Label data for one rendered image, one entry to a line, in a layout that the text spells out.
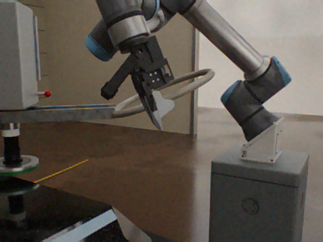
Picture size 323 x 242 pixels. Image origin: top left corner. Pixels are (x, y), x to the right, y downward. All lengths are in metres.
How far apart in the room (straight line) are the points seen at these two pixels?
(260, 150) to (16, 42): 1.15
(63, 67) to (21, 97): 6.40
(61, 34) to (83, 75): 1.07
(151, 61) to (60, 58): 7.10
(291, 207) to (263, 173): 0.19
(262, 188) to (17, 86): 1.13
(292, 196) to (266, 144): 0.26
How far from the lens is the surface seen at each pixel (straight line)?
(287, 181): 1.57
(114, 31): 0.77
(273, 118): 1.68
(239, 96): 1.67
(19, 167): 1.51
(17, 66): 1.41
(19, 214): 1.21
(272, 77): 1.63
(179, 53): 6.08
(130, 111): 1.28
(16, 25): 1.41
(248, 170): 1.59
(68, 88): 7.72
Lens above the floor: 1.32
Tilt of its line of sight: 11 degrees down
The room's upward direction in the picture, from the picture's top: straight up
